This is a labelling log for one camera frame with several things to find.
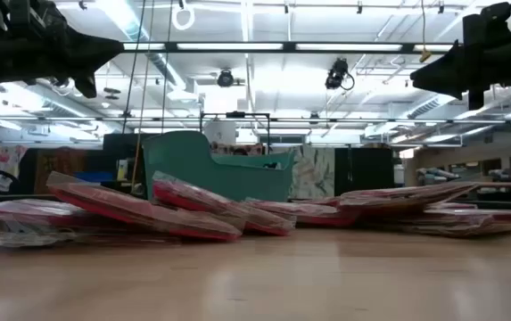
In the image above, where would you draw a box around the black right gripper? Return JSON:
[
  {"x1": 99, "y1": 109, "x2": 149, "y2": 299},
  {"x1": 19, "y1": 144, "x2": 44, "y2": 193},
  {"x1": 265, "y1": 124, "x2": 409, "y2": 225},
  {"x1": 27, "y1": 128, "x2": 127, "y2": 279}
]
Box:
[{"x1": 409, "y1": 2, "x2": 511, "y2": 111}]

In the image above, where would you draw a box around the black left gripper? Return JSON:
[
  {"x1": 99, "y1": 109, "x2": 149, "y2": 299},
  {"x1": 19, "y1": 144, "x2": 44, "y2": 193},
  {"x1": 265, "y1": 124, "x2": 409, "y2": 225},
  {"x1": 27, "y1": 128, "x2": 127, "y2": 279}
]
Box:
[{"x1": 0, "y1": 0, "x2": 125, "y2": 100}]

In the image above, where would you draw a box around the teal plastic basket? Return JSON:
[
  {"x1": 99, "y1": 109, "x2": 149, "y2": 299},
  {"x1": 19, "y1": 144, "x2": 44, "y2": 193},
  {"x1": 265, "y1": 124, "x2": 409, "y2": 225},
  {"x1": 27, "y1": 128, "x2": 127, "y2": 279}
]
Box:
[{"x1": 142, "y1": 130, "x2": 296, "y2": 202}]

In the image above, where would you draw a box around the orange patterned cloth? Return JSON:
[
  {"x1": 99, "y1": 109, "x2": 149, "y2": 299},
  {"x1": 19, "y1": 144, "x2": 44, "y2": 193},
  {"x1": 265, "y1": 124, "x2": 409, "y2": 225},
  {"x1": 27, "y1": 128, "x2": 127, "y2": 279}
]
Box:
[{"x1": 34, "y1": 147, "x2": 87, "y2": 195}]

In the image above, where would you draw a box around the blue box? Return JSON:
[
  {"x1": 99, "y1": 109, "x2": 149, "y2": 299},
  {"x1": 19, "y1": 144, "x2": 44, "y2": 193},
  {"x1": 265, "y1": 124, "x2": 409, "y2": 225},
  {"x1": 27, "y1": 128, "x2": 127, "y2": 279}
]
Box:
[{"x1": 72, "y1": 171, "x2": 114, "y2": 184}]

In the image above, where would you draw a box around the black cabinet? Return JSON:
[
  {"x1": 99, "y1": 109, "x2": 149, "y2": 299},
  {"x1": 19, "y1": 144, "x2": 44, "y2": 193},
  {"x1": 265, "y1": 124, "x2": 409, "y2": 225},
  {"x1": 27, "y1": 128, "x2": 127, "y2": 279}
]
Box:
[{"x1": 334, "y1": 146, "x2": 395, "y2": 201}]

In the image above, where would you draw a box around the floral patterned cloth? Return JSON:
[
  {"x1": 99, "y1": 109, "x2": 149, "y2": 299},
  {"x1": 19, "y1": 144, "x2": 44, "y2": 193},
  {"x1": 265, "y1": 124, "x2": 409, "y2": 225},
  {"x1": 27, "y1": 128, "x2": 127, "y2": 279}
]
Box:
[{"x1": 0, "y1": 144, "x2": 29, "y2": 193}]

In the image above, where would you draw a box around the white bucket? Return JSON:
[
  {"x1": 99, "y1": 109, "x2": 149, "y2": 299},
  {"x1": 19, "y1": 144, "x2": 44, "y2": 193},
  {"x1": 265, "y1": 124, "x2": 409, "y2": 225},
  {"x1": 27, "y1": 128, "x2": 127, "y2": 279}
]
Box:
[{"x1": 204, "y1": 120, "x2": 237, "y2": 144}]

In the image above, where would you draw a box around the stack of fabric rolls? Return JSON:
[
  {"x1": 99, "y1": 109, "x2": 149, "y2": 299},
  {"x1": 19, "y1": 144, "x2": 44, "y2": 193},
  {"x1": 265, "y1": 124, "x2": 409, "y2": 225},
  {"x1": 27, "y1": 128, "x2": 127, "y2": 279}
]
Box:
[{"x1": 210, "y1": 142, "x2": 265, "y2": 156}]

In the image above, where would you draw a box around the leaf patterned panel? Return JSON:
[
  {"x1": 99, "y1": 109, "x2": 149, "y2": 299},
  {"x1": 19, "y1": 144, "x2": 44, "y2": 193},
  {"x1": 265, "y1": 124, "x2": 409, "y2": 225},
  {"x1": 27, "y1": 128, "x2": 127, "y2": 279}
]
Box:
[{"x1": 290, "y1": 146, "x2": 335, "y2": 201}]

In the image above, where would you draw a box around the black hanging cable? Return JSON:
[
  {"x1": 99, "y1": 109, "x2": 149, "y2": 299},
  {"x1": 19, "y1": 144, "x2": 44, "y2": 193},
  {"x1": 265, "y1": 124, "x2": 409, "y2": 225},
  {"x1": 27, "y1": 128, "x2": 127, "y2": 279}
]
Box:
[
  {"x1": 161, "y1": 0, "x2": 175, "y2": 134},
  {"x1": 122, "y1": 0, "x2": 148, "y2": 134}
]

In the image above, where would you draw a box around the white hanging ring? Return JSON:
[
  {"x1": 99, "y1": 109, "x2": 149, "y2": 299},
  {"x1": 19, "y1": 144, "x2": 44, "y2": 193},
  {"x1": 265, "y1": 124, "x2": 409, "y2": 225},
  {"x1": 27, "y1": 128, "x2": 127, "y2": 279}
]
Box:
[{"x1": 170, "y1": 0, "x2": 196, "y2": 31}]

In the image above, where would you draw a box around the black overhead camera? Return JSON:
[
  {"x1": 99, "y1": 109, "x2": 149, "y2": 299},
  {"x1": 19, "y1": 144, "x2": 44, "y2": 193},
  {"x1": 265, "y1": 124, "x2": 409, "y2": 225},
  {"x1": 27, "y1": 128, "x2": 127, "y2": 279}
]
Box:
[{"x1": 325, "y1": 57, "x2": 355, "y2": 91}]

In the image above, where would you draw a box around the black metal rack frame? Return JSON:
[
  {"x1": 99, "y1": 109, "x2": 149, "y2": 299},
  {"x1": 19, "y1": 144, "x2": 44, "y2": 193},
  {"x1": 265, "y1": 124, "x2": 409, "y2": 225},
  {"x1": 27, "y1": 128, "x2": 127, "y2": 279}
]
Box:
[{"x1": 199, "y1": 111, "x2": 271, "y2": 155}]

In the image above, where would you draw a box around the black aluminium rig frame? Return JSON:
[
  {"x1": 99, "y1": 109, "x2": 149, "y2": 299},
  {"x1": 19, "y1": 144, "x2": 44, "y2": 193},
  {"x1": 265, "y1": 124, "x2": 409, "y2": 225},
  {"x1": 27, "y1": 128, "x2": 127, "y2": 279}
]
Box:
[{"x1": 0, "y1": 40, "x2": 511, "y2": 125}]

